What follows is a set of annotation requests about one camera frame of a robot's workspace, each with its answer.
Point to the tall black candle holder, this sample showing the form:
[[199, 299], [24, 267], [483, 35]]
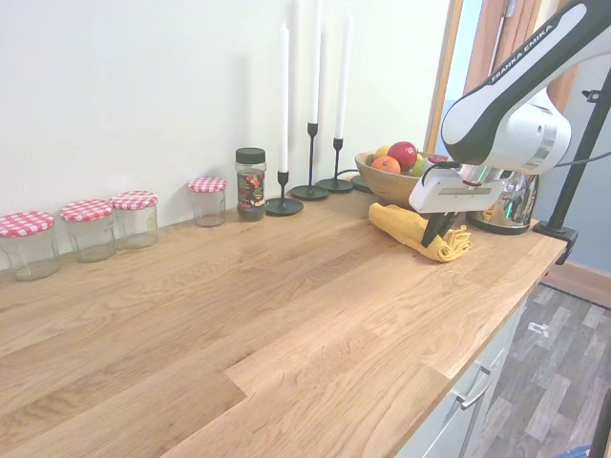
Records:
[[310, 192]]

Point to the wooden fruit bowl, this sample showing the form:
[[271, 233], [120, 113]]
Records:
[[382, 187]]

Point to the orange fruit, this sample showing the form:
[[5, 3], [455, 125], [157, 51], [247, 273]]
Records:
[[385, 165]]

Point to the black camera stand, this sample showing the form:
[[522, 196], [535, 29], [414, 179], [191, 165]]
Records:
[[556, 229]]

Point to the medium black candle holder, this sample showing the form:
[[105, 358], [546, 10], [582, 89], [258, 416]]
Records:
[[335, 185]]

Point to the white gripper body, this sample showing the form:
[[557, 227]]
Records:
[[448, 193]]

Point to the shiny steel kettle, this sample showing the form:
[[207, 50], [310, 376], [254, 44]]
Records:
[[515, 205]]

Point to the yellow fruit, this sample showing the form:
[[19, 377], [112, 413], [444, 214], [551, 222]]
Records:
[[382, 151]]

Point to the wooden door frame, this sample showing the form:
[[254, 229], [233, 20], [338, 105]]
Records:
[[444, 71]]

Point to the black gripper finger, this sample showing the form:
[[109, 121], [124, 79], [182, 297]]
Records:
[[446, 223], [432, 229]]

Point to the red apple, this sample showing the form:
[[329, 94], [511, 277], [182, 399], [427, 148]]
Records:
[[402, 155]]

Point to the green apple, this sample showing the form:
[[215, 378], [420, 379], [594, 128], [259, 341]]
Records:
[[420, 167]]

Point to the orange wooden door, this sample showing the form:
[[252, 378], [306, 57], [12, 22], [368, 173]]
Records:
[[496, 43]]

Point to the white kitchen cabinet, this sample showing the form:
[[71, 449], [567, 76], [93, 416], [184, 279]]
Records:
[[458, 429]]

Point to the spice jar black lid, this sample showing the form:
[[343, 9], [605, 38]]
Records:
[[250, 188]]

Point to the glass jar red checked lid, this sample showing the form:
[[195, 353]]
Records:
[[90, 234], [29, 248], [208, 202], [136, 222]]

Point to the tall white candle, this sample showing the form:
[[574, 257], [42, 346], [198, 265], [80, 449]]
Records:
[[343, 76], [315, 62], [284, 95]]

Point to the short black candle holder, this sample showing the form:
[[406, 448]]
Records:
[[284, 206]]

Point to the yellow cloth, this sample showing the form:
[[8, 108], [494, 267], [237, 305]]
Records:
[[398, 220]]

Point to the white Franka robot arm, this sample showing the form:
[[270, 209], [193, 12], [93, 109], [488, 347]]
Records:
[[506, 114]]

